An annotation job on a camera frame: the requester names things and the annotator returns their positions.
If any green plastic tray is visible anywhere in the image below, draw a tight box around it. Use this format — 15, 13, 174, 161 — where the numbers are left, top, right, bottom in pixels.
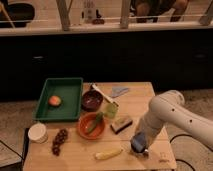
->
34, 77, 83, 122

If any grey blue cloth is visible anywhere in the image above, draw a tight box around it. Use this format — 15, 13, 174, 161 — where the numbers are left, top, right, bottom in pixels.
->
110, 86, 129, 98

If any orange peach fruit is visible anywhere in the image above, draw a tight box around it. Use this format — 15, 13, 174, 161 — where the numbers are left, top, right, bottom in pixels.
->
48, 95, 62, 107

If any white metal cup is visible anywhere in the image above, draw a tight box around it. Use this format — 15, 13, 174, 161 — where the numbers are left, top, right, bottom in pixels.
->
28, 123, 48, 143

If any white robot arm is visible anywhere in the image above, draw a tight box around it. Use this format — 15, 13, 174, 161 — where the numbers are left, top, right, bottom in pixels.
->
130, 90, 213, 156

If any wooden board table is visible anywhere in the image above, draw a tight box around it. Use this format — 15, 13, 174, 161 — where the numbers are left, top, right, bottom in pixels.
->
22, 81, 178, 171

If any dark red grape bunch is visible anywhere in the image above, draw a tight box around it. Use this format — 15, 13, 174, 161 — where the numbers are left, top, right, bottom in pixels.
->
52, 129, 68, 156

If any black cable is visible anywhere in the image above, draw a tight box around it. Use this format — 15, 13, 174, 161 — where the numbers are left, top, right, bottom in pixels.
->
169, 133, 213, 171

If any orange bowl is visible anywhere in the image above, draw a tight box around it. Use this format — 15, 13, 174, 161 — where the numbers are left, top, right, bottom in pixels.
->
77, 113, 105, 140

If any black chair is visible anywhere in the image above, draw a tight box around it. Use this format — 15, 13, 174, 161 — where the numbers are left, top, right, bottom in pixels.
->
0, 3, 35, 28

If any white handled knife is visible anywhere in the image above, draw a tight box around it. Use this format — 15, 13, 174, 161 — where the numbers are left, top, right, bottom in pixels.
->
90, 83, 119, 106

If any yellow corn cob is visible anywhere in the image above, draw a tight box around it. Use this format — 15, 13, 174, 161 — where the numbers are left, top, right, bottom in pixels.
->
94, 149, 122, 160

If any white bottle in background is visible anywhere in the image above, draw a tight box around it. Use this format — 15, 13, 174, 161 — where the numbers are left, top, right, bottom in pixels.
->
83, 0, 96, 23

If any seated person in background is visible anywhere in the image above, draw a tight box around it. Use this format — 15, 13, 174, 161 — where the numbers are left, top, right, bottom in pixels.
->
131, 0, 189, 23

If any dark maroon bowl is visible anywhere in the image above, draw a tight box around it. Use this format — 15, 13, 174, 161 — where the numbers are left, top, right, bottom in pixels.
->
82, 90, 103, 112

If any green pepper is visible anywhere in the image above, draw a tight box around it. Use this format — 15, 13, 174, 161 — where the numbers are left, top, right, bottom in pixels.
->
86, 112, 103, 134

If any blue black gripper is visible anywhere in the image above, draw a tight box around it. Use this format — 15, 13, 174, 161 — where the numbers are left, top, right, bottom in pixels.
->
130, 132, 149, 157

